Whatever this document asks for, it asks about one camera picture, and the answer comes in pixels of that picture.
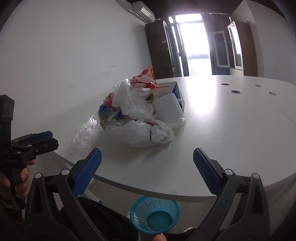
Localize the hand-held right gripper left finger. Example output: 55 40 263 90
24 148 109 241

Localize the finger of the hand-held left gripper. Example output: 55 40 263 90
10 131 53 147
21 138 59 160

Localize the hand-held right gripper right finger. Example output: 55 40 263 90
185 148 271 241

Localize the clear plastic bag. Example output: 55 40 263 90
105 119 175 148
112 79 156 120

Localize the blue tissue pack wrapper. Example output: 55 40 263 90
98 92 124 122

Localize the blue plastic mesh basket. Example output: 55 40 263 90
130 196 180 234

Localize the white cardboard box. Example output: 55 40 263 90
144 81 185 110

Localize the red and white plastic bag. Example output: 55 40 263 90
129 66 159 90

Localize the person's left hand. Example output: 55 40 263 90
0 160 36 204

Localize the crumpled clear plastic wrap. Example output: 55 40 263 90
63 115 97 149

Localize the person's right leg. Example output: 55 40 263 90
166 232 197 241

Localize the white square box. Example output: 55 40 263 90
153 93 185 123

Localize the glass balcony door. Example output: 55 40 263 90
170 13 213 77

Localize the dark wooden cabinet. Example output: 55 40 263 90
145 20 178 79

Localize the wooden cabinet with glass doors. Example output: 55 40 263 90
213 21 258 77

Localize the white air conditioner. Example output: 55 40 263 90
132 1 155 21

